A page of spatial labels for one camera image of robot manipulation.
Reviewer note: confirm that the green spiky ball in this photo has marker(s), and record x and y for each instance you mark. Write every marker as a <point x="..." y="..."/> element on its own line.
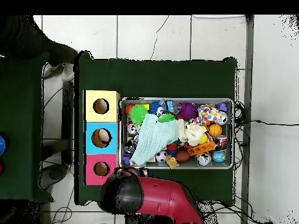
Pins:
<point x="138" y="115"/>
<point x="167" y="117"/>

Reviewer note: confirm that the purple spiky ball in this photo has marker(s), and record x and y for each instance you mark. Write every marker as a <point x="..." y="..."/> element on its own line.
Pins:
<point x="188" y="110"/>

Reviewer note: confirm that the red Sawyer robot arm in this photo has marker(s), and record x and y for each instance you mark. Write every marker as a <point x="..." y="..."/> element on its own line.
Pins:
<point x="159" y="196"/>

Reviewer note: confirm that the black upright panel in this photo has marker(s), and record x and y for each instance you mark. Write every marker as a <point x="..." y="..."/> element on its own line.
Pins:
<point x="68" y="121"/>

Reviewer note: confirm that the mint green cloth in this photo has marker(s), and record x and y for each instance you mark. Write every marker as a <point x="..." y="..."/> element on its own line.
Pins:
<point x="152" y="137"/>

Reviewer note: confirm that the cream cloth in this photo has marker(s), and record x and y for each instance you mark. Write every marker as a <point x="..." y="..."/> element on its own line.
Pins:
<point x="192" y="133"/>

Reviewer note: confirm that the polka dot cloth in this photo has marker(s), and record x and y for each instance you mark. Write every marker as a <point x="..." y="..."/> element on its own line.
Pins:
<point x="208" y="113"/>

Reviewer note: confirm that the small orange basketball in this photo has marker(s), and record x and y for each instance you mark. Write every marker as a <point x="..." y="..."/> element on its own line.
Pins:
<point x="215" y="130"/>

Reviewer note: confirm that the blue round object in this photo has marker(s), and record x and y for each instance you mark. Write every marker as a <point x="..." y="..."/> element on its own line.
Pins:
<point x="2" y="145"/>

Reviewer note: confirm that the orange plastic toy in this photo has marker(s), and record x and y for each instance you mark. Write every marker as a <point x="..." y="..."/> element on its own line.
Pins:
<point x="202" y="148"/>

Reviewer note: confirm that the small brown football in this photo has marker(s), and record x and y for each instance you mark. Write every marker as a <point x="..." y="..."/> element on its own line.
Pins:
<point x="182" y="156"/>

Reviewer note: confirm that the side table with green cloth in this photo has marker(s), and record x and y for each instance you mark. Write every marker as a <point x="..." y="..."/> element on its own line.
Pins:
<point x="23" y="116"/>

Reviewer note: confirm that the person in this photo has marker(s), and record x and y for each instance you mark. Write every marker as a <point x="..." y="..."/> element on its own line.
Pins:
<point x="28" y="42"/>

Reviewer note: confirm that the small soccer ball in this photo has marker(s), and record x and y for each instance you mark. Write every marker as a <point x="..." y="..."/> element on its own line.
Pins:
<point x="161" y="157"/>

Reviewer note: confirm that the dark green tablecloth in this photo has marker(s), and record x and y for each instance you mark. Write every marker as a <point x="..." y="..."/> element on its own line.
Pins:
<point x="154" y="79"/>

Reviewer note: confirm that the wooden box with three holes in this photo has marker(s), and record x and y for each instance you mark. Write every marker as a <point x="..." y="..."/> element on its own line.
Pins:
<point x="89" y="128"/>

